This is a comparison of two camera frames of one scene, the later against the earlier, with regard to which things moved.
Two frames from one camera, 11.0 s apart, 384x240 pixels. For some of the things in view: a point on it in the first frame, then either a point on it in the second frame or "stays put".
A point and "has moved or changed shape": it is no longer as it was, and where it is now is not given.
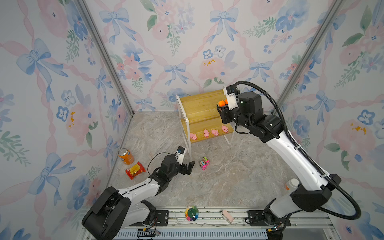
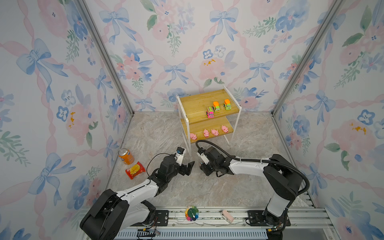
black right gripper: [224, 115] → [203, 168]
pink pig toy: [215, 132] stays put
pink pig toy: [193, 136] stays put
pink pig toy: [225, 129] stays put
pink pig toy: [206, 133] stays put
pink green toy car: [206, 160] has moved or changed shape
